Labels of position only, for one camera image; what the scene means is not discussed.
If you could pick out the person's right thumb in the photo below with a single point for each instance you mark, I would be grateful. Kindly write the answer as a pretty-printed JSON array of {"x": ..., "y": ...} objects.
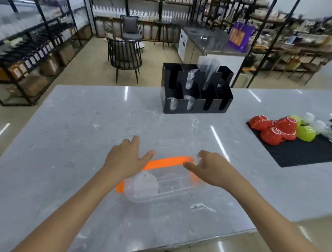
[{"x": 189, "y": 166}]

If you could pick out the grey armchair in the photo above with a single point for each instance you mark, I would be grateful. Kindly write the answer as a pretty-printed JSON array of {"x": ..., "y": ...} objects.
[{"x": 131, "y": 27}]

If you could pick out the row of white bottles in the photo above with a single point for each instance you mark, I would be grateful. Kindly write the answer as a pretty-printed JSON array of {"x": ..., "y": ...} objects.
[{"x": 140, "y": 13}]

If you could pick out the person's left middle finger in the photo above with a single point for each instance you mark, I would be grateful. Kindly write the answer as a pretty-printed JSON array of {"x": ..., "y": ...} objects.
[{"x": 126, "y": 143}]

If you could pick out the stack of clear cups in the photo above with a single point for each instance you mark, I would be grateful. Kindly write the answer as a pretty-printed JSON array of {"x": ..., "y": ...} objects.
[
  {"x": 191, "y": 78},
  {"x": 190, "y": 102},
  {"x": 172, "y": 103}
]

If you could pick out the black metal shelf rack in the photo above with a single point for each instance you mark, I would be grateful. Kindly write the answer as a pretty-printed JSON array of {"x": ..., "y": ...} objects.
[{"x": 39, "y": 46}]

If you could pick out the person's right hand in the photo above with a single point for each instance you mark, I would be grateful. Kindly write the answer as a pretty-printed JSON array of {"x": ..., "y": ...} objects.
[{"x": 214, "y": 170}]

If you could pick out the person's left thumb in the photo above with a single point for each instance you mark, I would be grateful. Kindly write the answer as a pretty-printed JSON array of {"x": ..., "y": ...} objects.
[{"x": 147, "y": 157}]

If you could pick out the person's left hand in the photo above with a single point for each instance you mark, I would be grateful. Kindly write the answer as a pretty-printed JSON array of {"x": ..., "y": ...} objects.
[{"x": 123, "y": 161}]

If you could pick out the black side table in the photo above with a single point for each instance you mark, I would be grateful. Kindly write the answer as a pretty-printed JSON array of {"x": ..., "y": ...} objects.
[{"x": 163, "y": 31}]

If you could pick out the purple gift bag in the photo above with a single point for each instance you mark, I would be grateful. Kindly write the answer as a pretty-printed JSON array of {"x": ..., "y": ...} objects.
[{"x": 241, "y": 35}]

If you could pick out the black shelf with goods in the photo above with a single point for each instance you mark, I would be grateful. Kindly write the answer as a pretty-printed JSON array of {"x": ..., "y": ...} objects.
[{"x": 290, "y": 36}]

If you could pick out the clear plastic sleeve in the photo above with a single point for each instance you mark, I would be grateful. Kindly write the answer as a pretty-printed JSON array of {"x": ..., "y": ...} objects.
[{"x": 210, "y": 70}]

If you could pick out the clear plastic lid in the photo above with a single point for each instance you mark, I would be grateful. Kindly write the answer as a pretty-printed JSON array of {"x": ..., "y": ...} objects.
[{"x": 145, "y": 184}]

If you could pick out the black slatted chair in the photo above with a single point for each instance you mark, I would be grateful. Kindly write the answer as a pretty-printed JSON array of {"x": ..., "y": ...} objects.
[{"x": 125, "y": 55}]

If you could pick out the person's left forearm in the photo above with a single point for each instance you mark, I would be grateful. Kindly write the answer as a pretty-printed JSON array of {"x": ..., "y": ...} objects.
[{"x": 67, "y": 215}]

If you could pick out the row of dark bottles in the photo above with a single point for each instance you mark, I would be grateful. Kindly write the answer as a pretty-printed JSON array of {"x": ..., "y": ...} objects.
[{"x": 33, "y": 55}]

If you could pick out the person's right forearm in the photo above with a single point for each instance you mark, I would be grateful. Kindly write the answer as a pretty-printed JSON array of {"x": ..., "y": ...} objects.
[{"x": 264, "y": 215}]

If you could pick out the wooden chair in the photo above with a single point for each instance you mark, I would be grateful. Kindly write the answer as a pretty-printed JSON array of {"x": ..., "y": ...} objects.
[{"x": 310, "y": 66}]

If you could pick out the black rubber mat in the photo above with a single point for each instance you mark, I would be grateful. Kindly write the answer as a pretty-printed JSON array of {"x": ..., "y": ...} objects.
[{"x": 298, "y": 150}]

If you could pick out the red cup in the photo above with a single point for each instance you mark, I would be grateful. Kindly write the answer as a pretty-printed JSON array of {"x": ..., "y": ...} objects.
[
  {"x": 271, "y": 136},
  {"x": 259, "y": 122},
  {"x": 291, "y": 135},
  {"x": 286, "y": 124}
]

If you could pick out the green cup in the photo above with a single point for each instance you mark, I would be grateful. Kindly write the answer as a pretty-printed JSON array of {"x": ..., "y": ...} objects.
[
  {"x": 306, "y": 133},
  {"x": 296, "y": 119}
]

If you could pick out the black cup organizer caddy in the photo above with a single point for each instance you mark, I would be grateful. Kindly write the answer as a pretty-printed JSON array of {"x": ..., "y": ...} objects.
[{"x": 197, "y": 96}]

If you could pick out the clear plastic cup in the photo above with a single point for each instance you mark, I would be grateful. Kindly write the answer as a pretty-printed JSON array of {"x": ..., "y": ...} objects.
[
  {"x": 321, "y": 127},
  {"x": 308, "y": 117}
]

